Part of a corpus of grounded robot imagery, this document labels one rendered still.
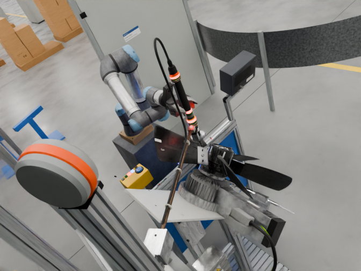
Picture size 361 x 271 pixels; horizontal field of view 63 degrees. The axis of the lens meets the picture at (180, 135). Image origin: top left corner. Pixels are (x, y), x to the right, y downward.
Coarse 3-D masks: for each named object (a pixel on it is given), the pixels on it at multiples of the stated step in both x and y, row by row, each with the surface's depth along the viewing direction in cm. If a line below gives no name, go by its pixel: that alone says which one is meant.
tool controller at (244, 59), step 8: (240, 56) 202; (248, 56) 201; (232, 64) 199; (240, 64) 198; (248, 64) 199; (224, 72) 195; (232, 72) 194; (240, 72) 196; (248, 72) 204; (224, 80) 201; (232, 80) 195; (240, 80) 202; (248, 80) 210; (224, 88) 207; (232, 88) 201; (240, 88) 208
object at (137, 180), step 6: (144, 168) 177; (126, 174) 178; (132, 174) 176; (138, 174) 175; (144, 174) 174; (150, 174) 178; (120, 180) 176; (126, 180) 174; (132, 180) 173; (138, 180) 173; (144, 180) 176; (150, 180) 179; (126, 186) 171; (132, 186) 171; (138, 186) 174; (144, 186) 177
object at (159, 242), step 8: (152, 232) 99; (160, 232) 98; (168, 232) 99; (152, 240) 97; (160, 240) 96; (168, 240) 98; (152, 248) 94; (160, 248) 93; (168, 248) 98; (160, 256) 92; (168, 256) 97; (160, 264) 94
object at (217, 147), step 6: (216, 144) 150; (216, 150) 142; (222, 150) 141; (228, 150) 145; (210, 156) 143; (228, 156) 142; (210, 162) 145; (216, 162) 142; (228, 162) 144; (204, 168) 143; (210, 168) 142; (216, 168) 143; (216, 174) 141; (222, 174) 142
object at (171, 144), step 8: (160, 128) 140; (160, 136) 135; (168, 136) 138; (176, 136) 141; (160, 144) 132; (168, 144) 134; (176, 144) 137; (192, 144) 142; (160, 152) 128; (168, 152) 131; (176, 152) 134; (192, 152) 140; (168, 160) 129; (176, 160) 132; (184, 160) 135; (192, 160) 138
